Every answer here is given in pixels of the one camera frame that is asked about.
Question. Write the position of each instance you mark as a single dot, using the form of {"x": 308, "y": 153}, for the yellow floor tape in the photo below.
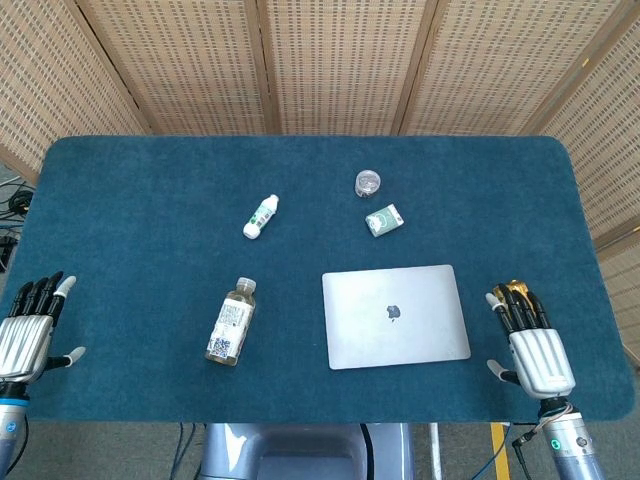
{"x": 500, "y": 450}

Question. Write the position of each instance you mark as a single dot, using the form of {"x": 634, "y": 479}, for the clear drink bottle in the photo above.
{"x": 231, "y": 322}

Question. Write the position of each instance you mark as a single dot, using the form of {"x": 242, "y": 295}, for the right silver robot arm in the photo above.
{"x": 570, "y": 440}

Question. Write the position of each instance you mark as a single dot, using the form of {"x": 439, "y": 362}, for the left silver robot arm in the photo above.
{"x": 10, "y": 430}

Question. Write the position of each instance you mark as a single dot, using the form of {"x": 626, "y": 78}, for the small white green bottle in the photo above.
{"x": 260, "y": 216}

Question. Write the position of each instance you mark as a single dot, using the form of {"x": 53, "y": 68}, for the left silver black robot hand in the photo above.
{"x": 22, "y": 340}

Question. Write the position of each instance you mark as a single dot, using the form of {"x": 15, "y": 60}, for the clear plastic cup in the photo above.
{"x": 368, "y": 183}

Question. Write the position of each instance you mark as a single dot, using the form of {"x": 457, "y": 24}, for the gold foil snack packet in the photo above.
{"x": 517, "y": 287}

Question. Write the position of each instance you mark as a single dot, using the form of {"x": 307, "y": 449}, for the green white tissue pack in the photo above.
{"x": 384, "y": 220}

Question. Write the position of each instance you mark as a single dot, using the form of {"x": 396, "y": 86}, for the blue table mat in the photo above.
{"x": 200, "y": 250}

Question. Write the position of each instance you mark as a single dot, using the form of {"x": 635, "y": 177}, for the white table leg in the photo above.
{"x": 435, "y": 450}

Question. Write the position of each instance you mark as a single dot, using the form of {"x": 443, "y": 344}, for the silver laptop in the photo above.
{"x": 395, "y": 317}

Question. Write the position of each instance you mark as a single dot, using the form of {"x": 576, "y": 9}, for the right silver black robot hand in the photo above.
{"x": 537, "y": 355}

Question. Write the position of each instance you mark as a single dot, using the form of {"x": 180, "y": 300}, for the woven bamboo folding screen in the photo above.
{"x": 320, "y": 65}

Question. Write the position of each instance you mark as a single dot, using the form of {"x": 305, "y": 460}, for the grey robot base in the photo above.
{"x": 305, "y": 452}

